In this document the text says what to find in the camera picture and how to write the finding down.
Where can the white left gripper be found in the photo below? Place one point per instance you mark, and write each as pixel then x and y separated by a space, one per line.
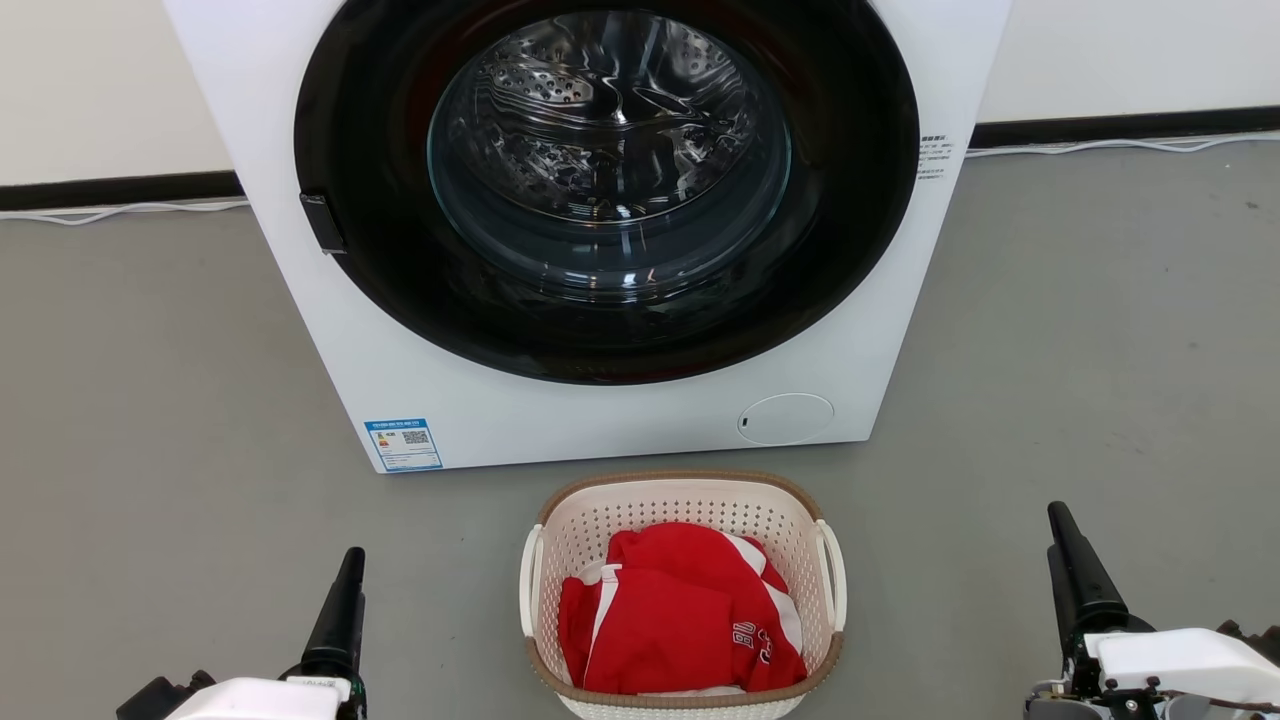
pixel 260 702

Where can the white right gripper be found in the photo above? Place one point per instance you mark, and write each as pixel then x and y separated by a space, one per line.
pixel 1190 665

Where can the cream plastic laundry basket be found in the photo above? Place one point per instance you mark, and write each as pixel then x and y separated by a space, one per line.
pixel 690 500

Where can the blue energy label sticker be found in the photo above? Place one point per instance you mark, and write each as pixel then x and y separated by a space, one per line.
pixel 403 445

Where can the white front-load washing machine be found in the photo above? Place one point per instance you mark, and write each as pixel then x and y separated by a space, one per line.
pixel 420 400

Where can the red and white garment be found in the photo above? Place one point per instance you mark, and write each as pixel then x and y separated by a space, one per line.
pixel 670 620

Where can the round white filter cover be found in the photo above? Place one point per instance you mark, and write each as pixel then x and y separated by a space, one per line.
pixel 786 419

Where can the black round glass door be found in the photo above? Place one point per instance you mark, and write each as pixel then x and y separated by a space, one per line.
pixel 600 335

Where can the small printed text label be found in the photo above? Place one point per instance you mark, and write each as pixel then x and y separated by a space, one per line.
pixel 934 156

